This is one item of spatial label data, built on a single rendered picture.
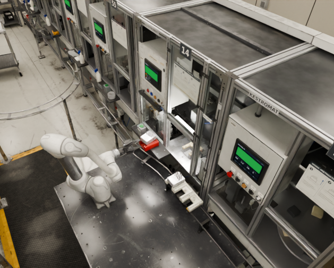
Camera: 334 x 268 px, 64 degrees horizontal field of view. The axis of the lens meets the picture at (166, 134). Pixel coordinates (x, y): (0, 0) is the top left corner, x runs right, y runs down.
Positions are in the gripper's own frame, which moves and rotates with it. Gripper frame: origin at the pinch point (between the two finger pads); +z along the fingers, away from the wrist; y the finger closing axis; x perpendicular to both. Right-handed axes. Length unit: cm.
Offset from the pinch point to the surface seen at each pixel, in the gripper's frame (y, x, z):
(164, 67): 79, -8, 23
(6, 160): -96, 151, -120
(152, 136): 2.8, -1.2, 16.3
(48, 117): -100, 214, -46
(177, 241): -31, -88, -14
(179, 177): -3, -52, 11
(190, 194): -11, -68, 13
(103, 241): -31, -54, -64
